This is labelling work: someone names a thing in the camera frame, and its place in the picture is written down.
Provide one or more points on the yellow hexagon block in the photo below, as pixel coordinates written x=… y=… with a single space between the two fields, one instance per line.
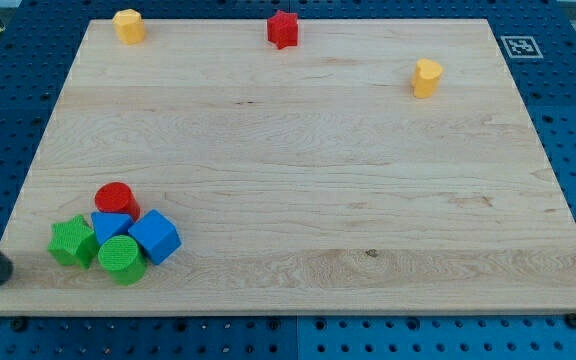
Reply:
x=129 y=26

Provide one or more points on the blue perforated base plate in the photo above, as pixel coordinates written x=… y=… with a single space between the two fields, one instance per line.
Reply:
x=37 y=48

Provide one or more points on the red star block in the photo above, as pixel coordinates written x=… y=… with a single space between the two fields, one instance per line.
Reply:
x=283 y=29

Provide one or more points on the white fiducial marker tag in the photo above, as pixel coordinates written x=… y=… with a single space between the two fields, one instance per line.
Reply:
x=521 y=47

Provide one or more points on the blue triangle block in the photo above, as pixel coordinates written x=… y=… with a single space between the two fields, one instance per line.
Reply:
x=107 y=225

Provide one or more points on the light wooden board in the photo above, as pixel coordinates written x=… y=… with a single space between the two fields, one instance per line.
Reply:
x=303 y=181

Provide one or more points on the green cylinder block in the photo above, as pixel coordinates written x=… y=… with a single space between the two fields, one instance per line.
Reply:
x=120 y=256

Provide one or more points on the blue cube block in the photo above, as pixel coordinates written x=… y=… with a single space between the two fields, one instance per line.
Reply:
x=157 y=235

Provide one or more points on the green star block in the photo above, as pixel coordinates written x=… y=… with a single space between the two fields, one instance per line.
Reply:
x=73 y=242

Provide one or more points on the red cylinder block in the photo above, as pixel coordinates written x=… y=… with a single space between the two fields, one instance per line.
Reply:
x=117 y=197

